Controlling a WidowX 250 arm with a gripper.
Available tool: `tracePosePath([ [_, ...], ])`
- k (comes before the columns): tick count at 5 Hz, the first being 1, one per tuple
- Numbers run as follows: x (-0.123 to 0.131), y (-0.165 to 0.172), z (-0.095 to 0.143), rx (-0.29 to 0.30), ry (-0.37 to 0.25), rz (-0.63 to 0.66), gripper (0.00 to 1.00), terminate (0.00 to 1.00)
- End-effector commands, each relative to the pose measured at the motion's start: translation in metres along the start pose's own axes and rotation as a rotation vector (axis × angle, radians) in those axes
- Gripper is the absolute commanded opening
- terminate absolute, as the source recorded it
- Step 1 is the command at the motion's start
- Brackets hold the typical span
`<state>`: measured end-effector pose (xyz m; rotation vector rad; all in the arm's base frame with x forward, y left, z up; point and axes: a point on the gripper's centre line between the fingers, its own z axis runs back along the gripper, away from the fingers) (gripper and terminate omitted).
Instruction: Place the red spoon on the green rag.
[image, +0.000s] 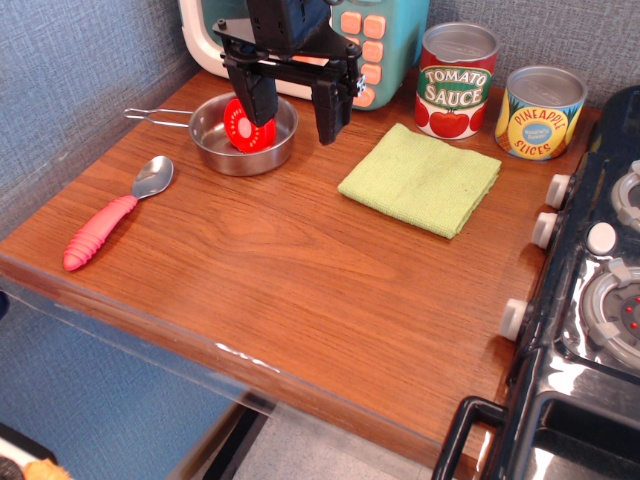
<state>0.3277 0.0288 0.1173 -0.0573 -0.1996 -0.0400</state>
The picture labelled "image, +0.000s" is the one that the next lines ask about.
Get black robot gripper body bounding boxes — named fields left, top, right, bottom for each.
left=213, top=1, right=362, bottom=97

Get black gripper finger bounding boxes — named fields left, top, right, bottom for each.
left=227, top=66, right=278, bottom=127
left=311, top=81, right=352, bottom=145

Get red handled metal spoon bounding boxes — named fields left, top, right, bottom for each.
left=62, top=156, right=174, bottom=272

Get green folded rag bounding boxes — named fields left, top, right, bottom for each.
left=338, top=123, right=501, bottom=240

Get red toy tomato slice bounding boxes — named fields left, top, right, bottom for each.
left=223, top=98, right=277, bottom=153

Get small steel pan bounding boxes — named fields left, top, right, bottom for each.
left=124, top=93, right=298, bottom=177

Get toy microwave teal and white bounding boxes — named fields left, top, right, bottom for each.
left=178, top=0, right=430, bottom=110

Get tomato sauce can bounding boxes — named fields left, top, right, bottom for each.
left=415, top=22, right=499, bottom=140

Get pineapple slices can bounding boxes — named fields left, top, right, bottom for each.
left=494, top=65, right=588, bottom=161

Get white stove knob upper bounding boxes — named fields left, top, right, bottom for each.
left=545, top=174, right=571, bottom=210

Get white stove knob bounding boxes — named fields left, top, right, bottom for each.
left=545, top=174, right=571, bottom=210
left=499, top=298, right=529, bottom=342
left=531, top=212, right=558, bottom=249

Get white stove knob middle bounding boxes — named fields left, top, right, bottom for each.
left=531, top=212, right=558, bottom=249

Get white stove knob lower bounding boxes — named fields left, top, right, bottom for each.
left=499, top=298, right=529, bottom=342

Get black toy stove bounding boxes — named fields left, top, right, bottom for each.
left=433, top=86, right=639, bottom=479

